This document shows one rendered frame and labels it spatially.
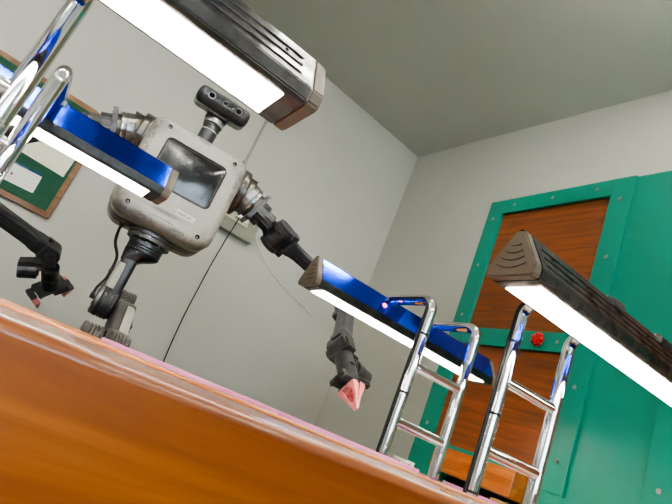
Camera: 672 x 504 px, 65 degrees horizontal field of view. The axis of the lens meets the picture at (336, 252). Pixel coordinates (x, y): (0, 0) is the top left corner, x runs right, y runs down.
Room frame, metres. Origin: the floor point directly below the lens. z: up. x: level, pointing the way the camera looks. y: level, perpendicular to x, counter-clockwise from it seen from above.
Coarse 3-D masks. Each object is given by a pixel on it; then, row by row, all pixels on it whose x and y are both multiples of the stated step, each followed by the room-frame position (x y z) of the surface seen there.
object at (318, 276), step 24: (312, 264) 1.15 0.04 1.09; (312, 288) 1.16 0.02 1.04; (336, 288) 1.14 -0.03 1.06; (360, 288) 1.19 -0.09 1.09; (384, 312) 1.21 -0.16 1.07; (408, 312) 1.27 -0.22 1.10; (408, 336) 1.25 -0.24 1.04; (432, 336) 1.30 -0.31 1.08; (456, 360) 1.33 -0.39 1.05; (480, 360) 1.39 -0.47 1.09
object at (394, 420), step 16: (400, 304) 1.21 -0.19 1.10; (416, 304) 1.16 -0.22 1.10; (432, 304) 1.11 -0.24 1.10; (432, 320) 1.11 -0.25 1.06; (416, 336) 1.11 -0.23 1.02; (480, 336) 1.18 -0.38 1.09; (416, 352) 1.10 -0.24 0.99; (416, 368) 1.11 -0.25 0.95; (464, 368) 1.17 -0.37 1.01; (400, 384) 1.11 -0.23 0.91; (448, 384) 1.15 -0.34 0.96; (464, 384) 1.17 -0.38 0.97; (400, 400) 1.10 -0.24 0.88; (400, 416) 1.11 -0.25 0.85; (448, 416) 1.18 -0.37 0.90; (384, 432) 1.11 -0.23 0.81; (416, 432) 1.13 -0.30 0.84; (448, 432) 1.17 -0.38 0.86; (384, 448) 1.10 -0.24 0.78; (432, 464) 1.18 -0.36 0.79
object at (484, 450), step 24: (528, 312) 0.89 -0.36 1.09; (504, 360) 0.89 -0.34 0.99; (504, 384) 0.89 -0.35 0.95; (552, 408) 0.95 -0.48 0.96; (480, 432) 0.89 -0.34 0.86; (552, 432) 0.96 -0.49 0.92; (480, 456) 0.89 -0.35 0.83; (504, 456) 0.91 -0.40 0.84; (480, 480) 0.89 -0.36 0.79; (528, 480) 0.97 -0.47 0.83
